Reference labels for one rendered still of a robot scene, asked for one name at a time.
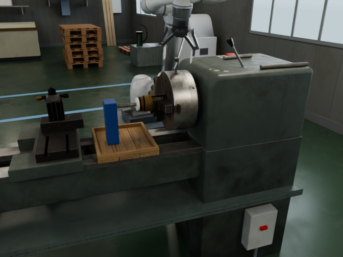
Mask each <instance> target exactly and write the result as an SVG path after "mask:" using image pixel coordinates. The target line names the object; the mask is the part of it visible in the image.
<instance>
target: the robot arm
mask: <svg viewBox="0 0 343 257"><path fill-rule="evenodd" d="M225 1H227V0H141V9H142V11H143V12H144V13H146V14H153V15H160V16H163V19H164V21H165V29H164V34H163V36H162V37H161V39H160V41H159V42H158V44H159V45H161V46H162V50H161V51H162V53H163V55H162V67H161V72H160V73H159V74H158V76H159V75H160V74H161V73H162V72H163V71H173V70H172V68H173V66H174V62H175V57H177V52H178V44H179V37H180V38H183V37H184V38H185V39H186V40H187V42H188V43H189V45H190V46H191V48H192V49H191V56H190V64H191V63H192V57H194V56H195V50H198V49H199V48H200V46H199V43H198V41H197V38H196V36H195V29H189V28H188V25H189V18H190V17H191V11H192V6H193V4H192V3H196V2H203V3H205V4H216V3H222V2H225ZM188 32H190V33H191V34H192V37H193V40H194V43H195V45H194V44H193V42H192V41H191V39H190V38H189V37H188V35H187V33H188ZM163 39H164V42H162V40H163ZM152 85H154V81H153V80H151V78H150V77H149V76H147V75H145V74H140V75H136V76H134V78H133V79H132V82H131V86H130V100H131V103H133V102H135V98H137V97H140V96H143V95H148V92H149V91H150V90H151V86H152ZM124 112H125V113H131V114H132V115H133V117H138V116H144V115H152V113H150V111H146V112H145V111H137V110H136V107H130V108H127V109H125V110H124Z"/></svg>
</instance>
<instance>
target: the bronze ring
mask: <svg viewBox="0 0 343 257"><path fill-rule="evenodd" d="M138 98H139V102H140V110H139V111H145V112H146V111H150V112H152V110H153V101H154V100H157V99H156V97H155V96H154V97H151V95H150V94H148V95H143V96H140V97H138Z"/></svg>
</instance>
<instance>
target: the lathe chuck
mask: <svg viewBox="0 0 343 257"><path fill-rule="evenodd" d="M172 73H174V71H163V72H162V73H161V74H162V80H163V85H164V92H165V93H166V96H163V97H158V100H165V99H167V100H168V101H169V102H171V103H172V104H173V105H174V106H177V104H179V105H180V112H179V114H177V113H174V112H170V113H164V117H163V125H164V127H165V128H166V129H167V130H168V131H172V130H180V129H185V128H187V127H188V125H189V123H190V120H191V112H192V101H191V92H190V87H189V83H188V80H187V78H186V76H185V74H184V73H183V72H182V71H180V70H177V73H178V75H173V74H172ZM180 125H183V127H181V128H177V127H178V126H180Z"/></svg>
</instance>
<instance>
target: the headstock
mask: <svg viewBox="0 0 343 257"><path fill-rule="evenodd" d="M252 55H253V56H252V57H250V58H240V59H241V61H242V63H243V65H244V66H246V67H247V68H241V67H240V66H241V64H240V62H239V60H238V59H228V60H224V59H223V58H220V57H217V56H210V57H196V58H192V63H191V64H190V58H186V59H184V60H182V61H181V62H180V64H179V66H178V70H188V71H189V72H190V73H191V75H192V77H193V79H194V80H195V82H196V84H197V86H198V89H199V93H200V111H199V114H198V116H197V120H196V123H195V125H194V126H193V127H192V128H186V129H187V130H188V131H189V132H190V134H191V135H192V136H193V137H194V138H195V139H196V140H197V141H198V142H199V143H200V144H201V145H202V146H203V147H204V148H205V149H206V150H209V151H212V150H218V149H225V148H231V147H238V146H244V145H251V144H257V143H263V142H270V141H277V140H283V139H289V138H296V137H300V136H301V133H302V128H303V123H304V117H305V112H306V107H307V101H308V96H309V90H310V85H311V80H312V74H313V70H312V68H310V67H307V66H303V67H287V68H272V69H260V65H267V64H284V63H292V62H289V61H285V60H282V59H278V58H275V57H271V56H267V55H264V54H252ZM209 69H212V70H209ZM214 70H220V71H214ZM224 70H226V71H228V72H224Z"/></svg>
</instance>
